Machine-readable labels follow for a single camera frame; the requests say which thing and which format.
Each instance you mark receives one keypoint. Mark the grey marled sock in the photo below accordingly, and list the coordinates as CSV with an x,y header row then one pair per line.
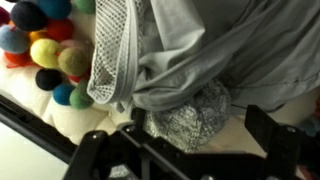
x,y
196,120

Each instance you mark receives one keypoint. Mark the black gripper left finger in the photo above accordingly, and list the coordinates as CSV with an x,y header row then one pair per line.
x,y
100,153

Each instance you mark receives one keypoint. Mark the colourful felt ball mat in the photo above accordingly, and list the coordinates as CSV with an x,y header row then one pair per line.
x,y
43,51

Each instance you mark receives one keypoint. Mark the cream padded cushion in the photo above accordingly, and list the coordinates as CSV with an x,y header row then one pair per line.
x,y
76,123

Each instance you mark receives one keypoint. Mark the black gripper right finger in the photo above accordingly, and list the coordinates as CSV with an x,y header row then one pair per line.
x,y
283,150

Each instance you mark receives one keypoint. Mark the black board edge trim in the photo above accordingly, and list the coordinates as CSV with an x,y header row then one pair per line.
x,y
33,128

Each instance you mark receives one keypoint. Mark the grey mesh laundry bag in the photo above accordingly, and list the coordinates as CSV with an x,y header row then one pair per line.
x,y
233,50

